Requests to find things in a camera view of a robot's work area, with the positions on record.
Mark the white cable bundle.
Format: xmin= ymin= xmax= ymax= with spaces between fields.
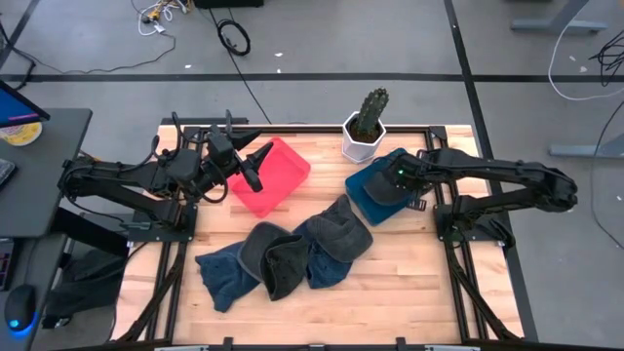
xmin=131 ymin=0 xmax=189 ymax=36

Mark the black coiled cable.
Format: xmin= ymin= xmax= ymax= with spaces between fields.
xmin=216 ymin=18 xmax=253 ymax=58

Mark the black desk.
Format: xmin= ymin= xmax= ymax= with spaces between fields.
xmin=0 ymin=107 xmax=94 ymax=239

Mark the long black floor cable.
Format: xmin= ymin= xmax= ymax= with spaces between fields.
xmin=209 ymin=7 xmax=273 ymax=125
xmin=589 ymin=99 xmax=624 ymax=253

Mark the black aluminium table frame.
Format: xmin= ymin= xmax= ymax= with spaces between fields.
xmin=111 ymin=116 xmax=526 ymax=351

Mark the dark low desk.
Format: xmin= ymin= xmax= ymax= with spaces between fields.
xmin=0 ymin=233 xmax=69 ymax=351

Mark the thin black floor cable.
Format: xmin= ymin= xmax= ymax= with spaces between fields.
xmin=0 ymin=31 xmax=176 ymax=75

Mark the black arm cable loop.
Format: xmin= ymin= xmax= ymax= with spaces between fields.
xmin=170 ymin=111 xmax=184 ymax=148
xmin=197 ymin=158 xmax=230 ymax=205

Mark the white floor cable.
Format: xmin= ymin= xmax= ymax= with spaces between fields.
xmin=548 ymin=9 xmax=624 ymax=102

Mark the black box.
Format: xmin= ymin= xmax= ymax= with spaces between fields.
xmin=193 ymin=0 xmax=265 ymax=10

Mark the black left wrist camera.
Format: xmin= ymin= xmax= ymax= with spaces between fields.
xmin=208 ymin=130 xmax=235 ymax=163

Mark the pink plastic bin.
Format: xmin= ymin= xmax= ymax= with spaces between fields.
xmin=227 ymin=136 xmax=312 ymax=219

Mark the monitor with blue screen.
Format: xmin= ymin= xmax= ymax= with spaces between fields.
xmin=0 ymin=80 xmax=52 ymax=129

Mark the black cable tangle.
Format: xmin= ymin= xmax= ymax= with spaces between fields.
xmin=589 ymin=28 xmax=624 ymax=88

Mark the dark grey bucket hat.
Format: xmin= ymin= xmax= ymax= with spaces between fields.
xmin=363 ymin=154 xmax=415 ymax=208
xmin=260 ymin=233 xmax=311 ymax=302

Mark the black keyboard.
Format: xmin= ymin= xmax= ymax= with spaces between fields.
xmin=0 ymin=158 xmax=19 ymax=189

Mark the black mouse with blue light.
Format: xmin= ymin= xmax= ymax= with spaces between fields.
xmin=3 ymin=284 xmax=38 ymax=332

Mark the yellow round bowl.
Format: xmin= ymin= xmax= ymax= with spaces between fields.
xmin=0 ymin=121 xmax=44 ymax=147

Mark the blue plastic bin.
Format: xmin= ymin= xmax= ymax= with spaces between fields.
xmin=344 ymin=147 xmax=428 ymax=227

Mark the green cactus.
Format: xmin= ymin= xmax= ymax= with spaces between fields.
xmin=351 ymin=87 xmax=390 ymax=143

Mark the white hexagonal plant pot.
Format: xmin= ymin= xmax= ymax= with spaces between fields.
xmin=340 ymin=110 xmax=388 ymax=165

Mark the grey desk leg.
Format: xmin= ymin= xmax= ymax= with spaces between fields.
xmin=548 ymin=134 xmax=624 ymax=158

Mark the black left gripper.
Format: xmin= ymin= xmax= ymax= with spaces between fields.
xmin=197 ymin=129 xmax=274 ymax=195

